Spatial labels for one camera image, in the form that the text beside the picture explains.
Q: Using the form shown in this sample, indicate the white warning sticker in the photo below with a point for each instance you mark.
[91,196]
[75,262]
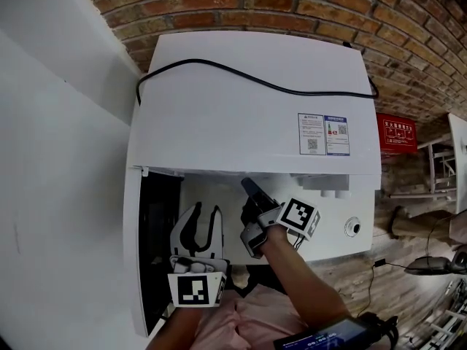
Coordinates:
[312,133]

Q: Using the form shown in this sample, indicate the dark grey device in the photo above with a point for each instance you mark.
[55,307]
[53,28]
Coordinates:
[430,265]

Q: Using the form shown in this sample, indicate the white metal rack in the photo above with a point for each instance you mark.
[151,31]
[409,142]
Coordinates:
[450,319]

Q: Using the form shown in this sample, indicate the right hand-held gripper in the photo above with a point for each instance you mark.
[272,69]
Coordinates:
[297,215]

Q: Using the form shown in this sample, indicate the white desk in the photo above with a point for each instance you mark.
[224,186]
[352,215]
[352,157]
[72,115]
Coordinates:
[328,239]

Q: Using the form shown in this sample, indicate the blue energy label sticker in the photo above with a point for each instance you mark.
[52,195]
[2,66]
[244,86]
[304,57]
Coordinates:
[337,135]

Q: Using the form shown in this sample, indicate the person's right forearm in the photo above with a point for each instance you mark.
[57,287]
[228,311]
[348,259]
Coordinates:
[303,279]

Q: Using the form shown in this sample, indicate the person's left forearm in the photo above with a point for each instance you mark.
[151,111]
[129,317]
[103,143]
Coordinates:
[175,330]

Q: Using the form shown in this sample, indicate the white microwave oven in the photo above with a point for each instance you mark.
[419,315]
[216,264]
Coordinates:
[237,122]

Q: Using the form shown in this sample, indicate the red fire equipment box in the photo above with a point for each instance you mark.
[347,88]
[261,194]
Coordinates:
[397,133]

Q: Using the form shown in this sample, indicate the black wrist screen device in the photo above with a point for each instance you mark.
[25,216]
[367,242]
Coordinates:
[328,335]

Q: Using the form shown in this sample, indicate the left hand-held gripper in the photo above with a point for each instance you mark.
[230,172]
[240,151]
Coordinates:
[191,286]

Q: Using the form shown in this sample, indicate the person's pink clothing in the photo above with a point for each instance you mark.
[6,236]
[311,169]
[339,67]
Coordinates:
[255,323]

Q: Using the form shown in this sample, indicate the white high table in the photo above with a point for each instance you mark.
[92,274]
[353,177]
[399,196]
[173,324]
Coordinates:
[460,151]

